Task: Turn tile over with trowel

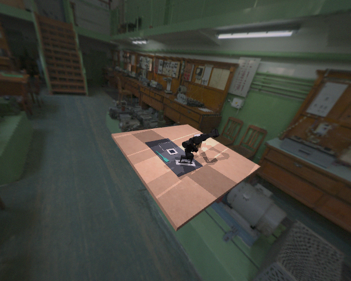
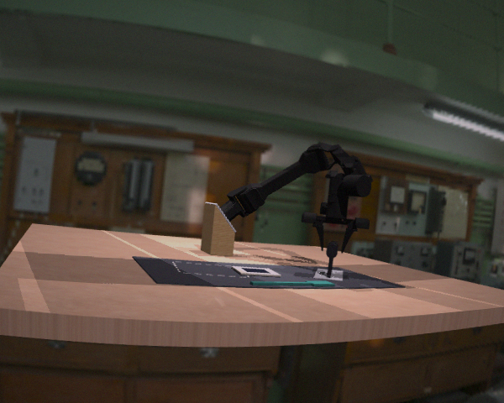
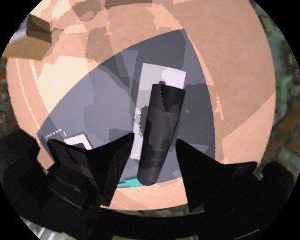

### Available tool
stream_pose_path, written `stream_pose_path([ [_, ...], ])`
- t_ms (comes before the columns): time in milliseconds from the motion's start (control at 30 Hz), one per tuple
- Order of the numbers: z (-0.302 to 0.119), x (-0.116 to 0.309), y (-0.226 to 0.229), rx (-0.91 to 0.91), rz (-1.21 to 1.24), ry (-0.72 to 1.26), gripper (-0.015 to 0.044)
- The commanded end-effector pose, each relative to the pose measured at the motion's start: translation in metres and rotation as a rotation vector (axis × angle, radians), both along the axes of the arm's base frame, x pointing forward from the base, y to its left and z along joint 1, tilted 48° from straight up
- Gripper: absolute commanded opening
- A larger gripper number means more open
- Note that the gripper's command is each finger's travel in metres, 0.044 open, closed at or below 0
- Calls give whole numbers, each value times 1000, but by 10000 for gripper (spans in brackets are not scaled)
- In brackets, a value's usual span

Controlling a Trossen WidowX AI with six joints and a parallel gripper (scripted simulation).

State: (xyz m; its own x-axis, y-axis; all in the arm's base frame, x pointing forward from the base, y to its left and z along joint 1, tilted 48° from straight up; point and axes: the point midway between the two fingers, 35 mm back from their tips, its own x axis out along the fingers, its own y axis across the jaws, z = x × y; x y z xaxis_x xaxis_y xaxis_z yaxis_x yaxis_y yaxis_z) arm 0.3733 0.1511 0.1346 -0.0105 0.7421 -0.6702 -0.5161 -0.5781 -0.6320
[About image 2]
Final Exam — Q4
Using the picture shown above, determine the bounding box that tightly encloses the white tile with dark top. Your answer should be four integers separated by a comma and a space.
231, 266, 281, 277

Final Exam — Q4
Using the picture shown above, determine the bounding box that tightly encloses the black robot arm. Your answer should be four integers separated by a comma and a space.
220, 143, 373, 221

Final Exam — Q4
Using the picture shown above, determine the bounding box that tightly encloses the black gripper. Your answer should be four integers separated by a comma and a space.
302, 194, 370, 253

